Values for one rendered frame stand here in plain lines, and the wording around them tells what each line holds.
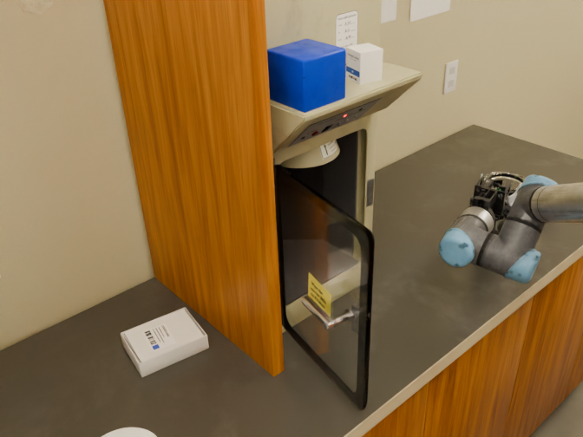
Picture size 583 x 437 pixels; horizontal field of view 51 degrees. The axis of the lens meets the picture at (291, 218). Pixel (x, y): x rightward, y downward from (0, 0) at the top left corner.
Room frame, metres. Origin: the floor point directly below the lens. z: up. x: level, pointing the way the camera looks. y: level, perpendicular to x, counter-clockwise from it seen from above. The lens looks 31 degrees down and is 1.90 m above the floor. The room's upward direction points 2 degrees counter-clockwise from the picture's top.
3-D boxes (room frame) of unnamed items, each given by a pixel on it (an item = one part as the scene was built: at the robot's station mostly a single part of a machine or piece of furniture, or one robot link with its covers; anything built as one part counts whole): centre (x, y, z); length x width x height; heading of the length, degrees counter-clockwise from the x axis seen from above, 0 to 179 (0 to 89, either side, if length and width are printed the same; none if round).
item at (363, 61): (1.14, -0.15, 1.54); 0.05 x 0.05 x 0.06; 26
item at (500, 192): (1.22, -0.46, 1.17); 0.12 x 0.08 x 0.09; 145
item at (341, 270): (0.91, -0.05, 1.19); 0.30 x 0.01 x 0.40; 30
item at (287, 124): (1.11, -0.11, 1.46); 0.32 x 0.11 x 0.10; 130
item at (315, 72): (1.05, -0.03, 1.56); 0.10 x 0.10 x 0.09; 40
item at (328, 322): (0.83, -0.06, 1.20); 0.10 x 0.05 x 0.03; 30
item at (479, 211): (1.16, -0.41, 1.16); 0.08 x 0.05 x 0.08; 55
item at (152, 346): (1.04, 0.29, 0.96); 0.16 x 0.12 x 0.04; 122
